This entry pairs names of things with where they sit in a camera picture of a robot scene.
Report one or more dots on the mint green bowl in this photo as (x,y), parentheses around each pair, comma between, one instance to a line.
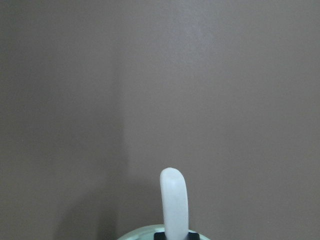
(147,233)

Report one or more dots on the white ceramic spoon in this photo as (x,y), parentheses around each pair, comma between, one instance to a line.
(174,204)

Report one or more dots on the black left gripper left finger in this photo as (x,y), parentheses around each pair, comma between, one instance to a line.
(159,236)

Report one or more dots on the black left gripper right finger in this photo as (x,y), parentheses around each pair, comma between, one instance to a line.
(193,236)

